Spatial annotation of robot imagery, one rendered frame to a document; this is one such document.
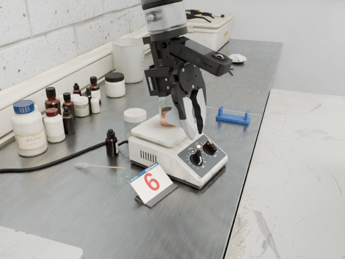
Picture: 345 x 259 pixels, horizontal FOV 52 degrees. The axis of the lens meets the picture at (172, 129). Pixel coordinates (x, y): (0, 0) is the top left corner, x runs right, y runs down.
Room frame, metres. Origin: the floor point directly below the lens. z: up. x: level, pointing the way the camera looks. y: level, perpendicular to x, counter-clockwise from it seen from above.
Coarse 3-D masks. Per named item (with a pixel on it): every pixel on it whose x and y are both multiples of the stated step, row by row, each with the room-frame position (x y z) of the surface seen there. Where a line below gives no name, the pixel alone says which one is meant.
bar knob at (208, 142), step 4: (208, 140) 0.71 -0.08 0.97; (204, 144) 0.71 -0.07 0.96; (208, 144) 0.70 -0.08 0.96; (212, 144) 0.70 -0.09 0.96; (204, 148) 0.70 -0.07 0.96; (208, 148) 0.70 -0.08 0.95; (212, 148) 0.69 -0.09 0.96; (216, 148) 0.70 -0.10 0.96; (208, 152) 0.69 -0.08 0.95; (212, 152) 0.69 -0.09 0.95
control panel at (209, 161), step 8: (192, 144) 0.70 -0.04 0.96; (200, 144) 0.71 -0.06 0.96; (184, 152) 0.67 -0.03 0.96; (192, 152) 0.68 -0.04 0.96; (216, 152) 0.71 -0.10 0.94; (184, 160) 0.65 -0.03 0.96; (208, 160) 0.67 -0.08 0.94; (216, 160) 0.68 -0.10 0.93; (192, 168) 0.63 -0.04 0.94; (200, 168) 0.64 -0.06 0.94; (208, 168) 0.65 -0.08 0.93; (200, 176) 0.62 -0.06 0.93
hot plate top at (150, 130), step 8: (152, 120) 0.78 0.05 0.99; (136, 128) 0.73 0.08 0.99; (144, 128) 0.73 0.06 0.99; (152, 128) 0.73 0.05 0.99; (160, 128) 0.73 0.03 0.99; (168, 128) 0.73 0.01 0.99; (176, 128) 0.73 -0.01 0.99; (144, 136) 0.70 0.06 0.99; (152, 136) 0.70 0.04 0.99; (160, 136) 0.70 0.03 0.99; (168, 136) 0.70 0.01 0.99; (176, 136) 0.70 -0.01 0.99; (184, 136) 0.70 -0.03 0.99; (168, 144) 0.66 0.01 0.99
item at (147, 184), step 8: (160, 168) 0.65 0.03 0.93; (144, 176) 0.62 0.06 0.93; (152, 176) 0.63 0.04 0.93; (160, 176) 0.64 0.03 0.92; (136, 184) 0.59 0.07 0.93; (144, 184) 0.60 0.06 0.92; (152, 184) 0.61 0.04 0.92; (160, 184) 0.62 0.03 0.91; (144, 192) 0.59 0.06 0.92; (152, 192) 0.60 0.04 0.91
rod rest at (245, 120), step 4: (220, 108) 0.97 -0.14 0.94; (220, 112) 0.97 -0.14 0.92; (216, 116) 0.97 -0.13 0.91; (220, 116) 0.97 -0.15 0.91; (224, 116) 0.97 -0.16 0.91; (228, 116) 0.97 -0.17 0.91; (232, 116) 0.97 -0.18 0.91; (236, 116) 0.97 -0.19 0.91; (240, 116) 0.97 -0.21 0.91; (224, 120) 0.96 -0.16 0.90; (228, 120) 0.96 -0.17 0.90; (232, 120) 0.95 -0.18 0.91; (236, 120) 0.95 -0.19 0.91; (240, 120) 0.94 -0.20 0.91; (244, 120) 0.94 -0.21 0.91; (248, 120) 0.94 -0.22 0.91
